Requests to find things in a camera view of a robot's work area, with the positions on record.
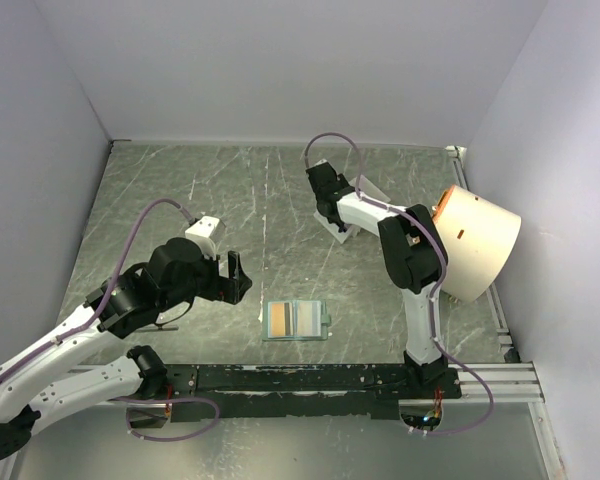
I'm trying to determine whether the green card holder wallet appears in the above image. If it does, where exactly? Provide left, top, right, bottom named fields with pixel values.
left=262, top=300, right=331, bottom=341

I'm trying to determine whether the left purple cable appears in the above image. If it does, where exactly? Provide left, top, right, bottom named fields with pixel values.
left=0, top=197, right=222, bottom=442

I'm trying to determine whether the white card tray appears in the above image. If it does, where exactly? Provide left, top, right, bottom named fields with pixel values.
left=313, top=176, right=392, bottom=244

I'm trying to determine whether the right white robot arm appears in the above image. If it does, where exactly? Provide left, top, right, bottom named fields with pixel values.
left=306, top=162, right=448, bottom=398

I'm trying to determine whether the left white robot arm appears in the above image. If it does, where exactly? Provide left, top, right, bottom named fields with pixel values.
left=0, top=237, right=252, bottom=461

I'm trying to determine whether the aluminium extrusion frame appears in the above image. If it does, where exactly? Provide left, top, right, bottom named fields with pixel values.
left=0, top=362, right=546, bottom=480

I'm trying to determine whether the beige cylindrical drum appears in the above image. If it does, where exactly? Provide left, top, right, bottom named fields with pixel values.
left=433, top=185, right=522, bottom=302

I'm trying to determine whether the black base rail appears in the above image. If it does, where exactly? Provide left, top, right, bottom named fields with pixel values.
left=131, top=363, right=461, bottom=420

